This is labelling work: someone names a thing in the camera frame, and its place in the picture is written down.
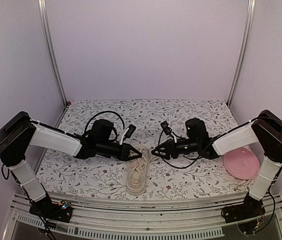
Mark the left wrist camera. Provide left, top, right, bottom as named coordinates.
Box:
left=118, top=124, right=136, bottom=145

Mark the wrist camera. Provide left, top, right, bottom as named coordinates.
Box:
left=118, top=124, right=136, bottom=145
left=160, top=121, right=177, bottom=143

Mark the pink round plate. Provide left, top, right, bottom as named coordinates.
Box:
left=223, top=147, right=260, bottom=180

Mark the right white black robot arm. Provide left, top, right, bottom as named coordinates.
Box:
left=151, top=110, right=282, bottom=218

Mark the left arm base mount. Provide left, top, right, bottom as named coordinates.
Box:
left=29, top=199, right=74, bottom=223

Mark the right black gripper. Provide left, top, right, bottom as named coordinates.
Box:
left=151, top=138, right=200, bottom=161

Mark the aluminium front rail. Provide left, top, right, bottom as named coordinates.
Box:
left=2, top=192, right=282, bottom=240

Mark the aluminium frame post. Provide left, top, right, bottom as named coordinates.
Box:
left=37, top=0, right=68, bottom=107
left=226, top=0, right=256, bottom=109

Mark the left aluminium frame post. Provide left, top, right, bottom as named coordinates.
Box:
left=37, top=0, right=68, bottom=107

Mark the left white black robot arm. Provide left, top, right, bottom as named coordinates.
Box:
left=0, top=111, right=142, bottom=217

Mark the floral patterned table mat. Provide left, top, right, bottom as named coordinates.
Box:
left=36, top=99, right=254, bottom=201

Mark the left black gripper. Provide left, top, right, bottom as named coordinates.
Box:
left=96, top=140, right=142, bottom=161

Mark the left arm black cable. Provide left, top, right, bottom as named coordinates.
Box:
left=84, top=110, right=126, bottom=141

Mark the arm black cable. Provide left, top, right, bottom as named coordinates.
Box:
left=155, top=129, right=207, bottom=169
left=84, top=110, right=126, bottom=141

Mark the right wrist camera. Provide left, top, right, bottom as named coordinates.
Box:
left=160, top=121, right=177, bottom=143

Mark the cream white sneaker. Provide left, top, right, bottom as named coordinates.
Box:
left=126, top=144, right=150, bottom=196

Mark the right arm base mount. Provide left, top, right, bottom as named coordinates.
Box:
left=221, top=195, right=266, bottom=223

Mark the right aluminium frame post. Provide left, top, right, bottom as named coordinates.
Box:
left=226, top=0, right=256, bottom=109

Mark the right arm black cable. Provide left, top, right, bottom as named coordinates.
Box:
left=155, top=129, right=207, bottom=169

